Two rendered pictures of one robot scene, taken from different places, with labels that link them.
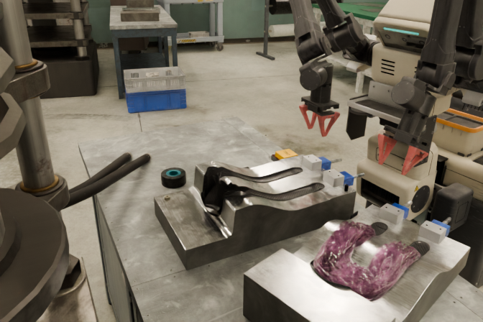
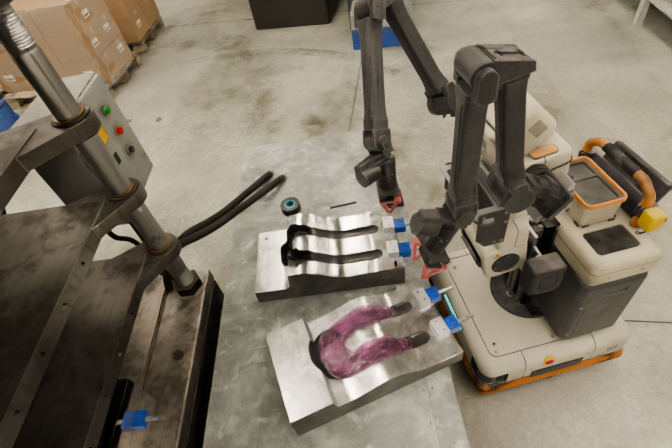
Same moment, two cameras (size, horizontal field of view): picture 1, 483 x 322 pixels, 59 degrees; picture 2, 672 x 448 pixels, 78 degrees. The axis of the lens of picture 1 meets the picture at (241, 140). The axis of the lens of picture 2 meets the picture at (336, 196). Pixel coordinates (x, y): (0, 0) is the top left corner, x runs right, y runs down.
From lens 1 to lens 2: 0.83 m
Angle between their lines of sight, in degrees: 33
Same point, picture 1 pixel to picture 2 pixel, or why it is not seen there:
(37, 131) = (144, 224)
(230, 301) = not seen: hidden behind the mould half
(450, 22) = (462, 175)
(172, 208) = (265, 249)
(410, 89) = (419, 225)
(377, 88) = not seen: hidden behind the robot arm
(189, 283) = (256, 314)
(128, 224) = (243, 248)
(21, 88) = (118, 215)
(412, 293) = (368, 384)
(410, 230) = (426, 318)
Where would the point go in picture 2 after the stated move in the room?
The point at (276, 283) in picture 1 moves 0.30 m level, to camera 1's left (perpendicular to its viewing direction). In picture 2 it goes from (279, 349) to (195, 318)
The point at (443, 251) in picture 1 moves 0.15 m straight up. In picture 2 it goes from (436, 348) to (438, 322)
